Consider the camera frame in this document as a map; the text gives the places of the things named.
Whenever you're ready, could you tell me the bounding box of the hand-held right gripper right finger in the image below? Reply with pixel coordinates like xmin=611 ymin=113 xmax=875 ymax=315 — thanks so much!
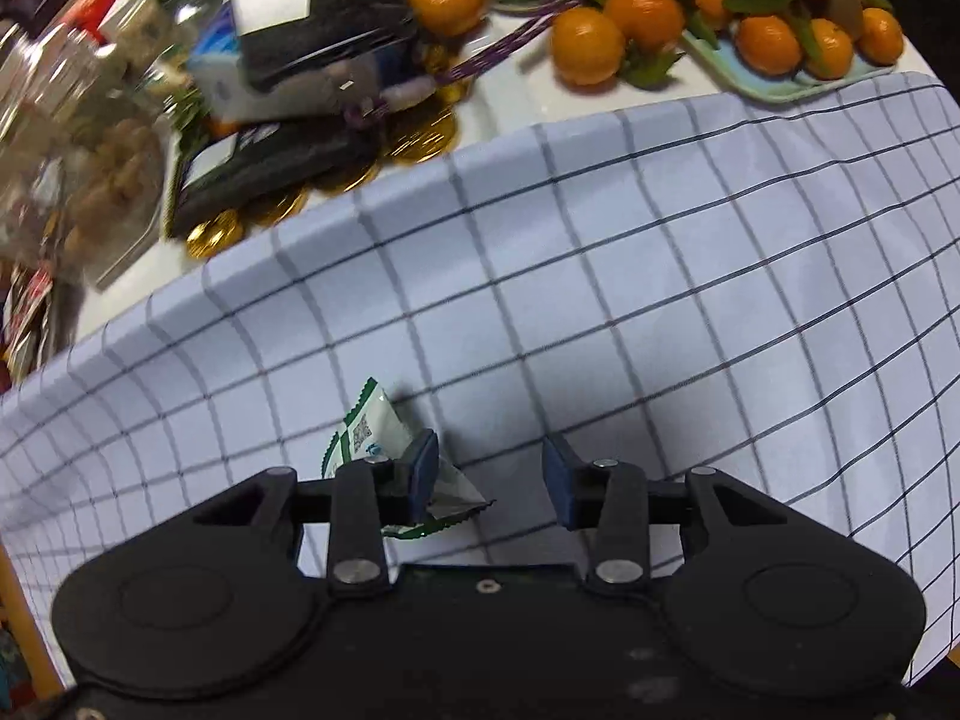
xmin=541 ymin=433 xmax=788 ymax=601

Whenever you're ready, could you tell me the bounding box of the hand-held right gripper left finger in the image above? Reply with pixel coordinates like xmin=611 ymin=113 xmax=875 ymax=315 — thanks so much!
xmin=193 ymin=429 xmax=441 ymax=599

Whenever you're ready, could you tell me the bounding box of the white packet with green edges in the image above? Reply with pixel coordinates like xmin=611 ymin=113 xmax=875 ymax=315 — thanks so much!
xmin=322 ymin=379 xmax=496 ymax=539

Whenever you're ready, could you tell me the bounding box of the checked white tablecloth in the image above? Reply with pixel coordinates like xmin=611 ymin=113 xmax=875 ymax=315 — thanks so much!
xmin=0 ymin=71 xmax=960 ymax=695

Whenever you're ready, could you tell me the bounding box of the pile of gold foil coins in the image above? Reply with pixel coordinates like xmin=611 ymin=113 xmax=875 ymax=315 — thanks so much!
xmin=185 ymin=45 xmax=460 ymax=262

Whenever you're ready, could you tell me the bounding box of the black flat box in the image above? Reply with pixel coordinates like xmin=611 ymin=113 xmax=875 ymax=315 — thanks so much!
xmin=163 ymin=116 xmax=383 ymax=241

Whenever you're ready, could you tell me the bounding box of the white and blue box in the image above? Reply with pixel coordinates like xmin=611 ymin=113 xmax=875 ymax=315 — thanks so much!
xmin=186 ymin=7 xmax=428 ymax=125

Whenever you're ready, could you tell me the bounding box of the pale green plate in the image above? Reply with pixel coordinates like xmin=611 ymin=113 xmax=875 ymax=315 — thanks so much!
xmin=679 ymin=26 xmax=897 ymax=104

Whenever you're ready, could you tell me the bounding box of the single loose tangerine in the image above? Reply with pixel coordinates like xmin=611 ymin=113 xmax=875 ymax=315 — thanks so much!
xmin=409 ymin=0 xmax=488 ymax=38

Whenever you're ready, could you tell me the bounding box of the clear glass container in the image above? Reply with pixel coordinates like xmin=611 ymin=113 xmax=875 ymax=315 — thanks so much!
xmin=0 ymin=0 xmax=218 ymax=290

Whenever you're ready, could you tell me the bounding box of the pile of tangerines with leaves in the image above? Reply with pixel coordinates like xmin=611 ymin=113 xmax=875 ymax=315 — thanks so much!
xmin=550 ymin=0 xmax=906 ymax=89

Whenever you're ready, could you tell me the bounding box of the purple braided cord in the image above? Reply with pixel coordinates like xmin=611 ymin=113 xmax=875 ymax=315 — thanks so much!
xmin=345 ymin=0 xmax=593 ymax=128

